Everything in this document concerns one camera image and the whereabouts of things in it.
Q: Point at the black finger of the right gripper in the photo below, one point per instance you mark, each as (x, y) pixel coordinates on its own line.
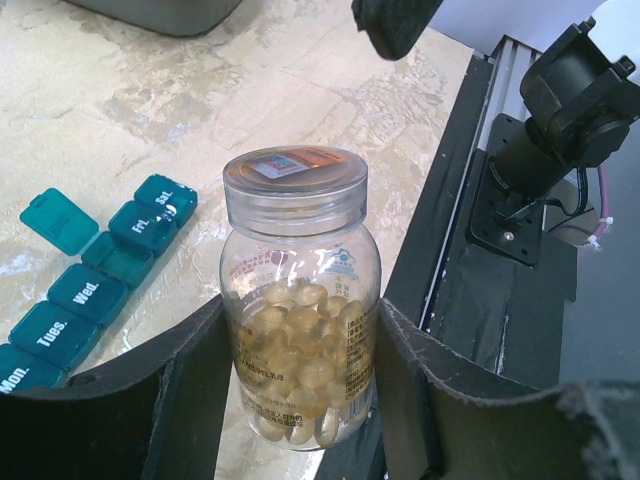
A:
(393, 26)

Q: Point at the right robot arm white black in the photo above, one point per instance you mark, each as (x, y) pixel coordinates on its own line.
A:
(578, 85)

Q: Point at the clear pill bottle yellow capsules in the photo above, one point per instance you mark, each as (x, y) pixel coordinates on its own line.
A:
(300, 278)

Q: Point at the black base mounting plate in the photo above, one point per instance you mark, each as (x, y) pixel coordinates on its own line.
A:
(497, 312)

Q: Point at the dark grey fruit tray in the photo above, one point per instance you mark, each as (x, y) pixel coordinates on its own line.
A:
(177, 18)

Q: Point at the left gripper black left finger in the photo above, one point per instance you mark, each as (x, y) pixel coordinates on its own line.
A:
(155, 412)

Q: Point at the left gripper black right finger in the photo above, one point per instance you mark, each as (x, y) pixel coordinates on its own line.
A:
(445, 417)

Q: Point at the aluminium frame rail front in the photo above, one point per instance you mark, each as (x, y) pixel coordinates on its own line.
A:
(509, 61)

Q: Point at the teal weekly pill organizer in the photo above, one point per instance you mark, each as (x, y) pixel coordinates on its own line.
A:
(58, 333)

